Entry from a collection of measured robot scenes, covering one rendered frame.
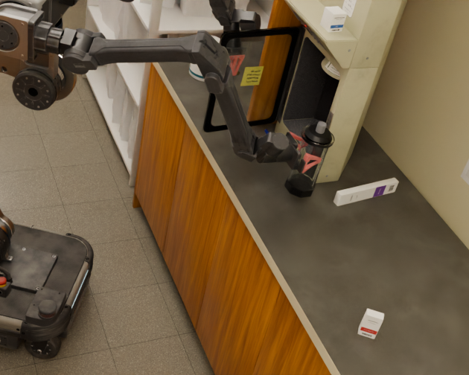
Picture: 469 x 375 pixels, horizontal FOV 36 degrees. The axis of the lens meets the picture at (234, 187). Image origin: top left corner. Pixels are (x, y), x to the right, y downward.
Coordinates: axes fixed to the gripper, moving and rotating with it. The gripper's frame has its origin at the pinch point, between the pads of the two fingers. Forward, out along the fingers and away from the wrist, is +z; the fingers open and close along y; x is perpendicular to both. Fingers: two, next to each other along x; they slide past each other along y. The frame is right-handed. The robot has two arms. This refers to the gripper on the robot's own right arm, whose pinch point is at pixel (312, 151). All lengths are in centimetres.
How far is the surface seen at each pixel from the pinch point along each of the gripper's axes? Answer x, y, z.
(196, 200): 52, 38, -14
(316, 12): -36.7, 24.9, 1.8
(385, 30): -40.9, 6.5, 15.0
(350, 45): -35.1, 6.6, 4.4
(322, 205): 19.8, -5.3, 8.8
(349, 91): -18.6, 6.4, 11.0
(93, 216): 117, 103, -30
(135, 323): 117, 33, -30
